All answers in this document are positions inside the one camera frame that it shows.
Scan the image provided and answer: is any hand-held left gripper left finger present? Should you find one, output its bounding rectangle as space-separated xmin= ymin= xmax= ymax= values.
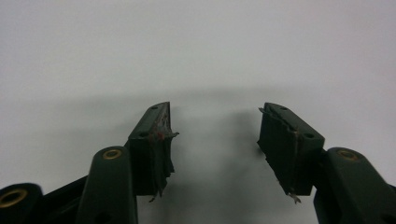
xmin=127 ymin=101 xmax=180 ymax=203

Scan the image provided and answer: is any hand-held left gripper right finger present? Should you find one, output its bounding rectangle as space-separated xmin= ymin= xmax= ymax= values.
xmin=257 ymin=102 xmax=326 ymax=204

